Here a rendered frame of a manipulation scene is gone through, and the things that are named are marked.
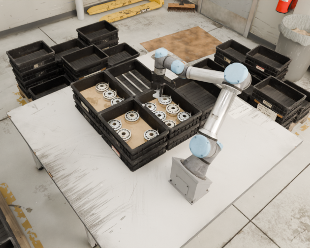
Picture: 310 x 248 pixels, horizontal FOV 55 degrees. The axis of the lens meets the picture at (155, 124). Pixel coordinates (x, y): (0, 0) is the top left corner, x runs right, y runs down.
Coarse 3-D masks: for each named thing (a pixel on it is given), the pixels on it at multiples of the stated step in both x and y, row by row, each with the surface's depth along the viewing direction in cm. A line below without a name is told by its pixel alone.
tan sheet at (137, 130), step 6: (126, 126) 207; (132, 126) 207; (138, 126) 207; (144, 126) 208; (132, 132) 203; (138, 132) 204; (132, 138) 200; (138, 138) 200; (132, 144) 196; (138, 144) 196
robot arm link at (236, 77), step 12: (228, 72) 156; (240, 72) 153; (228, 84) 156; (240, 84) 155; (228, 96) 157; (216, 108) 159; (228, 108) 158; (216, 120) 158; (204, 132) 158; (216, 132) 159; (192, 144) 160; (204, 144) 156; (204, 156) 160
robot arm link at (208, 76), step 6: (186, 66) 186; (186, 72) 184; (192, 72) 182; (198, 72) 181; (204, 72) 179; (210, 72) 177; (216, 72) 176; (222, 72) 175; (192, 78) 185; (198, 78) 182; (204, 78) 179; (210, 78) 177; (216, 78) 175; (222, 78) 173
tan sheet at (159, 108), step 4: (152, 100) 227; (156, 100) 227; (156, 104) 224; (160, 108) 221; (164, 108) 221; (180, 108) 222; (164, 112) 219; (168, 116) 216; (176, 116) 216; (172, 120) 213; (176, 120) 213; (176, 124) 210
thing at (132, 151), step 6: (126, 102) 210; (138, 102) 210; (114, 108) 205; (144, 108) 206; (150, 114) 202; (102, 120) 197; (156, 120) 198; (108, 126) 193; (162, 126) 195; (114, 132) 189; (162, 132) 191; (168, 132) 194; (120, 138) 186; (156, 138) 188; (126, 144) 183; (144, 144) 183; (132, 150) 180; (138, 150) 182
